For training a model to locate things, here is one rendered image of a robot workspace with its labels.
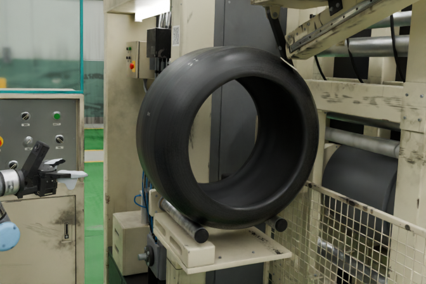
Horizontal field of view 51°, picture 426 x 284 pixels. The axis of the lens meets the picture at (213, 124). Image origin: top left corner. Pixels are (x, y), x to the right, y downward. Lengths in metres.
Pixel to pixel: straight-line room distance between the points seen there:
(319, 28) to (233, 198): 0.67
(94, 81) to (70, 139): 8.43
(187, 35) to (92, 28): 8.87
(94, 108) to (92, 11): 2.14
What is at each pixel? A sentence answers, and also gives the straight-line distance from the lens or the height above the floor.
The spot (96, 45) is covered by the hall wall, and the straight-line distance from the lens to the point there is 10.49.
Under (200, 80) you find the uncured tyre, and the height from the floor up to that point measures 1.36.
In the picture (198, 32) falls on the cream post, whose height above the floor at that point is 1.52.
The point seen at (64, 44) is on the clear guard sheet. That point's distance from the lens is 1.96.
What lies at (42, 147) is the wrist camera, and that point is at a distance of 1.46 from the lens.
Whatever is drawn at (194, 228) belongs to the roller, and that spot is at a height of 0.92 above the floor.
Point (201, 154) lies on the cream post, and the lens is 1.72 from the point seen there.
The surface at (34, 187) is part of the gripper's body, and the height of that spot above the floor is 1.02.
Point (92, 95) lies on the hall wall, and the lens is 10.43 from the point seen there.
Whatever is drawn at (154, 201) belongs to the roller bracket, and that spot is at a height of 0.91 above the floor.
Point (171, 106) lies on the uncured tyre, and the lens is 1.27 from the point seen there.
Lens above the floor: 1.41
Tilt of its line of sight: 8 degrees down
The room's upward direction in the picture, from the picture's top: 2 degrees clockwise
